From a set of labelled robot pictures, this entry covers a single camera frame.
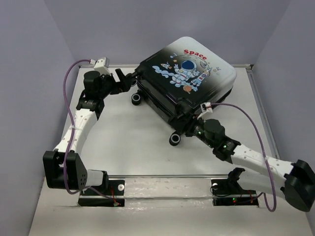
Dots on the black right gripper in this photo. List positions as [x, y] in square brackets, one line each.
[193, 121]

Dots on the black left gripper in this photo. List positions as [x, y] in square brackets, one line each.
[125, 83]

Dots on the black hard-shell suitcase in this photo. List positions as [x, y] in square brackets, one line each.
[177, 79]

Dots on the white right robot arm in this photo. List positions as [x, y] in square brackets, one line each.
[292, 181]

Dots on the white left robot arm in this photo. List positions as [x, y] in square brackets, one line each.
[63, 166]

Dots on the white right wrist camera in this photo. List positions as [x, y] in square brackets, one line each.
[206, 110]

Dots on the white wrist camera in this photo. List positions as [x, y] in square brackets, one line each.
[101, 65]
[206, 110]

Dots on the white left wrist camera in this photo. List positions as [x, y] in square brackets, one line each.
[101, 65]

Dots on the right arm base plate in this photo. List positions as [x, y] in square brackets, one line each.
[228, 193]

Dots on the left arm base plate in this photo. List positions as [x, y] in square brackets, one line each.
[113, 196]

